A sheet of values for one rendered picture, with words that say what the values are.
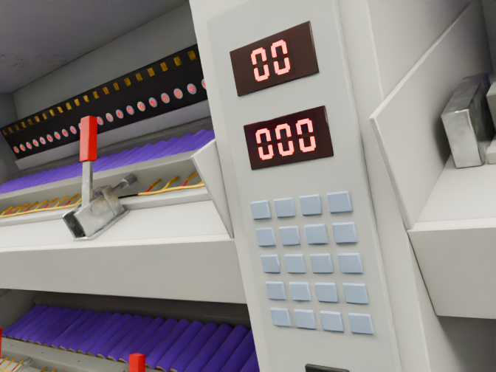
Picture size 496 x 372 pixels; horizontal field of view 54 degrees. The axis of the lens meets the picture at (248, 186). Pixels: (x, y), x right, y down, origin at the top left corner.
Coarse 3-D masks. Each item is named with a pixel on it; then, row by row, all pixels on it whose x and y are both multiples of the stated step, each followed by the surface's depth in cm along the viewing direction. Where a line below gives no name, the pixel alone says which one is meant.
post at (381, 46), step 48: (192, 0) 25; (240, 0) 23; (384, 0) 20; (432, 0) 25; (480, 0) 34; (384, 48) 20; (384, 96) 19; (384, 192) 20; (240, 240) 25; (384, 240) 20; (432, 336) 20; (480, 336) 26
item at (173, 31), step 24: (144, 24) 56; (168, 24) 54; (192, 24) 52; (120, 48) 60; (144, 48) 57; (168, 48) 55; (72, 72) 67; (96, 72) 64; (120, 72) 61; (24, 96) 76; (48, 96) 72; (72, 96) 68
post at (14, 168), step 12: (0, 96) 77; (12, 96) 78; (0, 108) 77; (12, 108) 78; (0, 120) 77; (12, 120) 78; (0, 132) 76; (0, 144) 76; (0, 156) 76; (12, 156) 77; (12, 168) 77; (0, 288) 74
